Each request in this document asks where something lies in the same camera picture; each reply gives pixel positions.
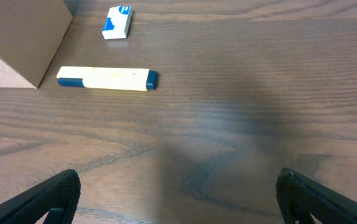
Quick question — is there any brown cardboard box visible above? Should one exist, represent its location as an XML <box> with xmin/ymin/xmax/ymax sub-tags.
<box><xmin>0</xmin><ymin>0</ymin><xmax>73</xmax><ymax>88</ymax></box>

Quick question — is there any yellow highlighter with blue cap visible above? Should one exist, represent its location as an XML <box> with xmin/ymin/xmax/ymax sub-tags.
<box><xmin>57</xmin><ymin>66</ymin><xmax>159</xmax><ymax>91</ymax></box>

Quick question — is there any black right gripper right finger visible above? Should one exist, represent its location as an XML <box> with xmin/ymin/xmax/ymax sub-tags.
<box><xmin>276</xmin><ymin>168</ymin><xmax>357</xmax><ymax>224</ymax></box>

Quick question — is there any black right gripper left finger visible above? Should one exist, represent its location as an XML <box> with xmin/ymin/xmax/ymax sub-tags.
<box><xmin>0</xmin><ymin>169</ymin><xmax>81</xmax><ymax>223</ymax></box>

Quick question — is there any white and blue eraser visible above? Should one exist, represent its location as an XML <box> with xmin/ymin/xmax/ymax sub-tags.
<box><xmin>102</xmin><ymin>6</ymin><xmax>132</xmax><ymax>40</ymax></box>

